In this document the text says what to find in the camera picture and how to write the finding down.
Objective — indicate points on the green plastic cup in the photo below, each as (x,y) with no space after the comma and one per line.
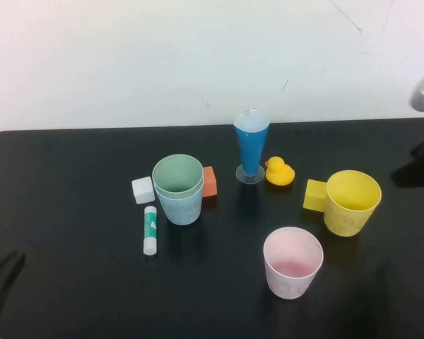
(176,173)

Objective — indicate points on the yellow rubber duck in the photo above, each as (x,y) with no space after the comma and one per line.
(279,174)

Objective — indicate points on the blue cone glass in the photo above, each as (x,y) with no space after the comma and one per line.
(250,148)

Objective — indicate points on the pink plastic cup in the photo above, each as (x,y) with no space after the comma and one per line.
(289,282)

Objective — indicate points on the orange foam cube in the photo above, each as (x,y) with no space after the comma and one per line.
(210,182)

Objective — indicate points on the yellow plastic cup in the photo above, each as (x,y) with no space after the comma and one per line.
(346,219)

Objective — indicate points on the yellow foam cube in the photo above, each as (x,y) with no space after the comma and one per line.
(314,196)

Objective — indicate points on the green white glue stick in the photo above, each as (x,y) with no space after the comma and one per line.
(150,229)

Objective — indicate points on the white foam cube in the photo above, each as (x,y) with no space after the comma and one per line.
(142,190)

